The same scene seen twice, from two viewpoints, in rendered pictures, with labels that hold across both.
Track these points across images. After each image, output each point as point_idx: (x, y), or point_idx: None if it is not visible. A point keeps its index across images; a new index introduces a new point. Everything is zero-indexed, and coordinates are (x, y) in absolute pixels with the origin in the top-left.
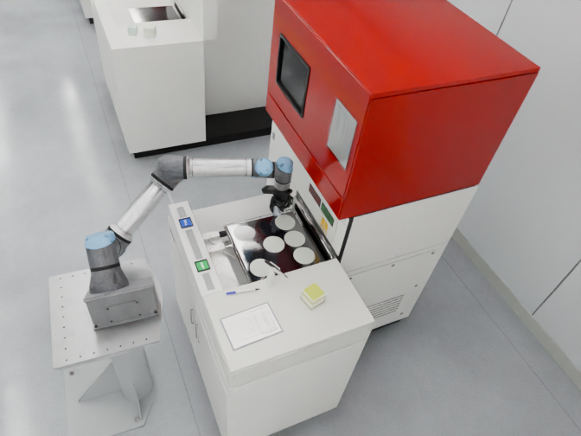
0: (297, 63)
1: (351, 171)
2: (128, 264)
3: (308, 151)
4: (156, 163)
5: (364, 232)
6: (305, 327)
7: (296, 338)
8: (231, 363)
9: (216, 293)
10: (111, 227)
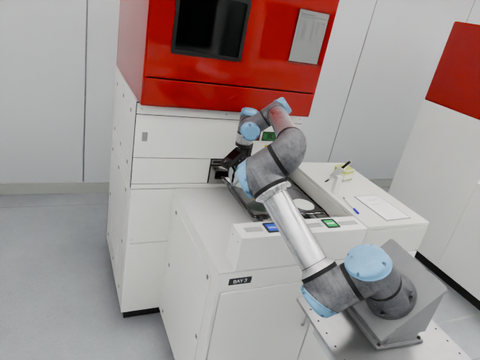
0: (220, 8)
1: (322, 62)
2: (312, 312)
3: (254, 89)
4: (288, 153)
5: None
6: (366, 186)
7: (378, 191)
8: (422, 221)
9: (360, 219)
10: (327, 264)
